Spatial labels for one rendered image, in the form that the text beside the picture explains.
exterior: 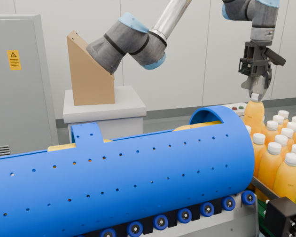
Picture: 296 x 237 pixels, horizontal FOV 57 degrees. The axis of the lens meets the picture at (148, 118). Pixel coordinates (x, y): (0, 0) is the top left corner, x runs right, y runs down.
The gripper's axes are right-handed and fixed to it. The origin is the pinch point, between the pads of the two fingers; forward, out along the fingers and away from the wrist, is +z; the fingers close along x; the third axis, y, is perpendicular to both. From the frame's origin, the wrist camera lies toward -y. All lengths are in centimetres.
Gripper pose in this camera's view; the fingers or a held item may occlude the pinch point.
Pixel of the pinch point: (256, 95)
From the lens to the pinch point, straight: 110.2
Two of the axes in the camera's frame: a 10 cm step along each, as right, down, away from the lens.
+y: -9.4, 1.3, -3.2
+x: 3.4, 3.7, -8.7
